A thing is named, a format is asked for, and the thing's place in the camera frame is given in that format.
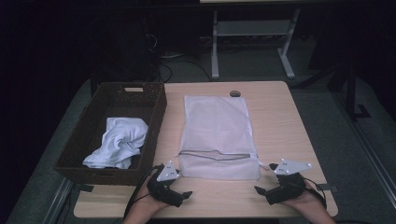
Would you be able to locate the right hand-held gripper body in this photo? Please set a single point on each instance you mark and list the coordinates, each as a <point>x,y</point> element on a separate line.
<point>289,186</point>

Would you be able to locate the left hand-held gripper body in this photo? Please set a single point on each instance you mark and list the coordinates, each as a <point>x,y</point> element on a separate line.
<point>162,189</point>

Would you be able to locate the white garment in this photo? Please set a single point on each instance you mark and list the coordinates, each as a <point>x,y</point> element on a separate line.
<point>120,140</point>

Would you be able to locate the white mesh laundry bag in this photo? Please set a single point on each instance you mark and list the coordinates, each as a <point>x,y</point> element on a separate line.
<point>218,124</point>

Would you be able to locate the brown woven basket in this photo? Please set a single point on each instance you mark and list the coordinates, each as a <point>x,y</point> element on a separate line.
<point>102,105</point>

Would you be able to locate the person's left hand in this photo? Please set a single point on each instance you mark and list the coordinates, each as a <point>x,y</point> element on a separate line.
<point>146,202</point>

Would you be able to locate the person's right hand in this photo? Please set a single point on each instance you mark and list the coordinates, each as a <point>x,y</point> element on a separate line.
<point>308,202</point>

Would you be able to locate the grey tape strip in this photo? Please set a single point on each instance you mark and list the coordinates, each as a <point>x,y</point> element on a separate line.
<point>330,187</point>
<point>85,188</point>

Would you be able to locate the grey round table grommet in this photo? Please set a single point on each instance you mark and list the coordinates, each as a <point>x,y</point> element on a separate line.
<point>235,93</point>

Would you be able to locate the black metal stand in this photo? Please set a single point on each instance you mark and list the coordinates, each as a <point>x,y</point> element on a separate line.
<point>351,93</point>

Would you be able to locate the metal floor rail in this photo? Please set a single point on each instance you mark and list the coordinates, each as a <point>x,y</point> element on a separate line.
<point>370,149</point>
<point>57,202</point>

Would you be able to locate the white metal table frame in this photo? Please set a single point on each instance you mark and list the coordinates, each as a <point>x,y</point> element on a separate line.
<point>214,46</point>

